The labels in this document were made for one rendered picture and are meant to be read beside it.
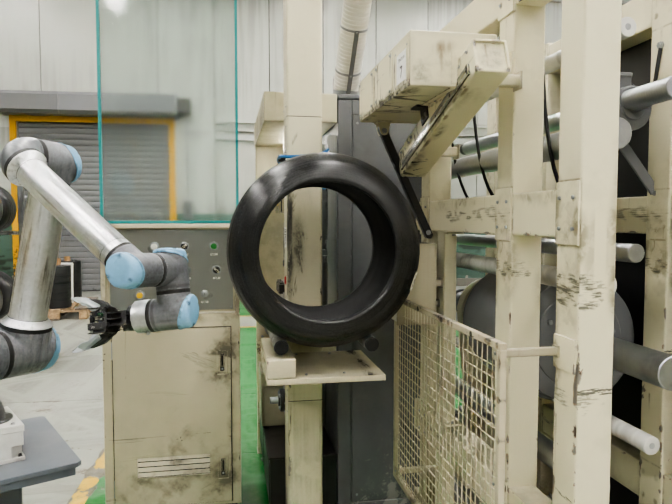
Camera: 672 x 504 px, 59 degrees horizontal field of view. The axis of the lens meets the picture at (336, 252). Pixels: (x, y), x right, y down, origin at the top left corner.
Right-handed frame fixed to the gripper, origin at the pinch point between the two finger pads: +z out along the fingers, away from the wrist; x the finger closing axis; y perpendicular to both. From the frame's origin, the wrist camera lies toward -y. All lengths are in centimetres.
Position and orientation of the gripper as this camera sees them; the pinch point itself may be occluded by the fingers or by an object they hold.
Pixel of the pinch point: (72, 325)
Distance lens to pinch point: 185.0
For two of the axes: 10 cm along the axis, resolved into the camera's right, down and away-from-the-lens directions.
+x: 1.0, 9.8, -1.7
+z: -9.9, 1.2, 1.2
